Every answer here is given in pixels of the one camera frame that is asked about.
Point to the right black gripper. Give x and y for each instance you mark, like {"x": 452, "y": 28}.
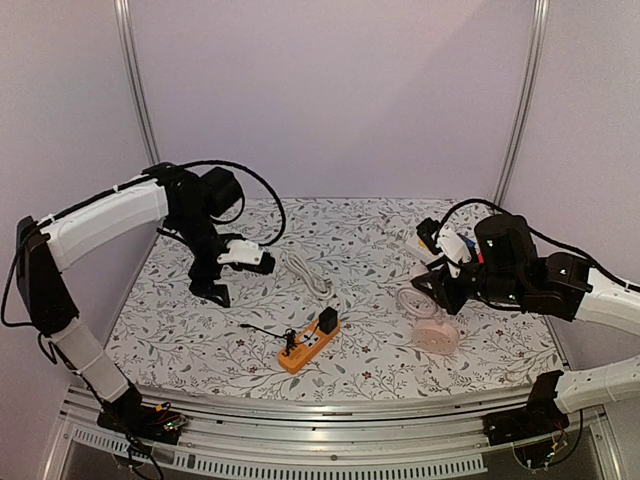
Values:
{"x": 451, "y": 288}

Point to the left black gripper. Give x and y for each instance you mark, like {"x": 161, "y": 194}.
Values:
{"x": 198, "y": 274}

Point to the pink round power strip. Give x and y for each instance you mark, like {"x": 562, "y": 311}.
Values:
{"x": 436, "y": 337}

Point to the black adapter with cable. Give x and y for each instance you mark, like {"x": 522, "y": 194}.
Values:
{"x": 320, "y": 330}

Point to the orange power strip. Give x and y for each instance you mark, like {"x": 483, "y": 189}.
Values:
{"x": 301, "y": 356}

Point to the white multicolour power strip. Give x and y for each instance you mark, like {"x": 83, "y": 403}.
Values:
{"x": 416, "y": 247}

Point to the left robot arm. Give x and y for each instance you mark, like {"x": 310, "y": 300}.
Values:
{"x": 189, "y": 204}

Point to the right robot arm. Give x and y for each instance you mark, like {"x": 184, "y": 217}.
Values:
{"x": 503, "y": 270}

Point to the floral table mat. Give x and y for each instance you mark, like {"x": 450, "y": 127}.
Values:
{"x": 167, "y": 338}

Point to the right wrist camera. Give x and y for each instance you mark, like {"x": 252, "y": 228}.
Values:
{"x": 442, "y": 241}

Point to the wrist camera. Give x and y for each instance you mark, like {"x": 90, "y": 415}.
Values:
{"x": 243, "y": 254}
{"x": 442, "y": 241}

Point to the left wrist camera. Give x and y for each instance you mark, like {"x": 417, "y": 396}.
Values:
{"x": 243, "y": 254}

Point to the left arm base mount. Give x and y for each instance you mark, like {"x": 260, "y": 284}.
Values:
{"x": 127, "y": 415}

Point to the front aluminium rail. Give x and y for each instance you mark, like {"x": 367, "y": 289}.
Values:
{"x": 427, "y": 438}

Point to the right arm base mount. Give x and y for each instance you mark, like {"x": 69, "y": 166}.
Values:
{"x": 525, "y": 425}

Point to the left aluminium frame post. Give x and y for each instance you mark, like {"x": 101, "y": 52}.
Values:
{"x": 134, "y": 76}

